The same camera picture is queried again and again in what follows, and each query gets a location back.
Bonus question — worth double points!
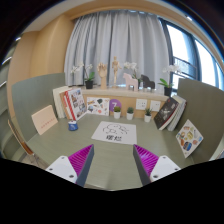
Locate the wooden mannequin figure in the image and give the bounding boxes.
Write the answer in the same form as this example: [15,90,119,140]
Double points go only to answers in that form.
[112,56,121,87]

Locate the white orchid centre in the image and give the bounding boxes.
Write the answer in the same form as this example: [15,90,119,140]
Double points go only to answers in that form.
[124,62,142,88]

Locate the small potted plant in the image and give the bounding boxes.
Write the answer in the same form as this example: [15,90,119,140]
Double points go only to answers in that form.
[126,107,134,120]
[114,106,121,119]
[144,108,152,123]

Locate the wooden chair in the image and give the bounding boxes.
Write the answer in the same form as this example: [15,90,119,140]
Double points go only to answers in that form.
[7,118,48,168]

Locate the white books stack right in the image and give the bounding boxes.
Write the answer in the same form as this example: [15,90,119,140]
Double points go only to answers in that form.
[167,95,187,131]

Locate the illustrated white picture card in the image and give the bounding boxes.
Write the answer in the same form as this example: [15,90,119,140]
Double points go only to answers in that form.
[87,97,110,116]

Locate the white wall socket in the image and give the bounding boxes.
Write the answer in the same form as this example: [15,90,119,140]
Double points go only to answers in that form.
[136,99,147,110]
[150,100,161,112]

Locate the colourful sticker card right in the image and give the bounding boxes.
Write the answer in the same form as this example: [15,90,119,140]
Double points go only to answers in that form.
[176,120,204,158]

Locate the dark wooden horse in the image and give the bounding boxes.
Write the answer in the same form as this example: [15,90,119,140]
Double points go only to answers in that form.
[141,75,155,89]

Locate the white orchid black pot left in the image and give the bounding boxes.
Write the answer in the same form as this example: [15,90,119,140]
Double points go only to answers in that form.
[71,62,95,89]

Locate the purple round number sign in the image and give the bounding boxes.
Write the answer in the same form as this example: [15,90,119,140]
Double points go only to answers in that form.
[109,99,121,112]

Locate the white orchid black pot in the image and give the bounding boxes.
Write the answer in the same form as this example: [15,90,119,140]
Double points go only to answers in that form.
[159,64,181,97]
[71,62,95,89]

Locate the white mouse pad with drawing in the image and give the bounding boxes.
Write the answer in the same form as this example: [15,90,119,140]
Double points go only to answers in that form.
[92,121,137,145]

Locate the small potted plant left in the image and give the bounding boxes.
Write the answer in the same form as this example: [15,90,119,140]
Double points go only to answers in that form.
[114,106,121,119]

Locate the beige card sign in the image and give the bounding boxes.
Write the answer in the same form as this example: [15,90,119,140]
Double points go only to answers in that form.
[31,105,58,135]

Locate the black book leaning right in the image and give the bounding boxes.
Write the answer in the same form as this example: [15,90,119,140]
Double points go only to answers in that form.
[154,97,179,130]

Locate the pink wooden horse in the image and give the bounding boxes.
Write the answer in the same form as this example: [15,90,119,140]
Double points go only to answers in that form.
[123,73,138,92]

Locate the white book leaning left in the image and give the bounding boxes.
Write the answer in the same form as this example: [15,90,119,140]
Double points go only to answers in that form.
[53,86,70,118]

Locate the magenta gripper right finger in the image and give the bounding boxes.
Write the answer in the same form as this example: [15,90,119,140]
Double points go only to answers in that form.
[133,144,180,186]

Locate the white wall socket left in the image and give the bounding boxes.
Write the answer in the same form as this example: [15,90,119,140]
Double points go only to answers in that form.
[136,99,147,110]

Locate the red white magazine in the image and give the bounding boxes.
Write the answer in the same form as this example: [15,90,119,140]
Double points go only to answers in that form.
[65,88,87,121]

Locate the grey curtain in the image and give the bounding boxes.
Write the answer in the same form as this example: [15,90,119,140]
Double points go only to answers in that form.
[64,10,169,86]

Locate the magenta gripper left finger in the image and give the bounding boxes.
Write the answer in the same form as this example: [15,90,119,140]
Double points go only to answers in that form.
[47,144,94,187]

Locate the white wall socket right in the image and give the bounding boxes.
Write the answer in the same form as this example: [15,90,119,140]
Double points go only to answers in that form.
[150,100,161,112]

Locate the small potted plant right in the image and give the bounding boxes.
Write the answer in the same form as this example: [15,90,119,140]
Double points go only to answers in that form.
[144,108,152,123]

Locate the white orchid black pot right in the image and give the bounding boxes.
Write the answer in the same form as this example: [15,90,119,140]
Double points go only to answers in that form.
[159,64,181,97]

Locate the wooden hand model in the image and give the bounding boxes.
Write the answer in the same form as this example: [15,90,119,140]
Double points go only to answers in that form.
[97,63,107,90]

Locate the small potted plant middle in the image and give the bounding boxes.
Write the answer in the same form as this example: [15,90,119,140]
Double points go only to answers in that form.
[126,107,134,120]

